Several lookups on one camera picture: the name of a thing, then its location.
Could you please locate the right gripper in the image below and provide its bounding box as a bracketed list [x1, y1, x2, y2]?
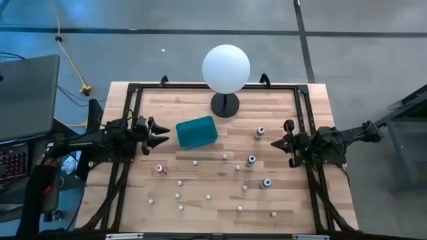
[270, 119, 314, 169]

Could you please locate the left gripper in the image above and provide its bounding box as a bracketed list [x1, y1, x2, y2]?
[131, 115, 171, 156]

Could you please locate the teal plastic bin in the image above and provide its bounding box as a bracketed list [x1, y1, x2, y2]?
[175, 115, 220, 150]

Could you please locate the white crumpled bag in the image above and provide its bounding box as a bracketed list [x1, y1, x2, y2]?
[61, 151, 81, 176]

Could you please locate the white globe lamp black base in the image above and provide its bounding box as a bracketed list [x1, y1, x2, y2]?
[201, 44, 252, 119]

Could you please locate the person's hand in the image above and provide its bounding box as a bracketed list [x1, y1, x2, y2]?
[39, 152, 63, 169]

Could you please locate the grey metal cart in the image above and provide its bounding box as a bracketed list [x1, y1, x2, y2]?
[368, 85, 427, 195]

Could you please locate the grey laptop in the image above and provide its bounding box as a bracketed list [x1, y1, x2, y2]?
[0, 55, 61, 143]

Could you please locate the backlit keyboard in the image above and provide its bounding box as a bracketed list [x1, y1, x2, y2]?
[0, 143, 29, 183]

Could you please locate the grey desk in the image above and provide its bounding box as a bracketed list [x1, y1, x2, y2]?
[0, 133, 65, 224]

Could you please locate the black aluminium table frame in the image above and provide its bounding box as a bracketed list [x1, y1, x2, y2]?
[76, 82, 360, 234]

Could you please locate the yellow cable with plug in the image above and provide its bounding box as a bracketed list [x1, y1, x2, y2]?
[49, 0, 93, 97]

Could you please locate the silver frame bracket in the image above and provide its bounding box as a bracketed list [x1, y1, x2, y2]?
[105, 233, 145, 240]
[292, 234, 331, 240]

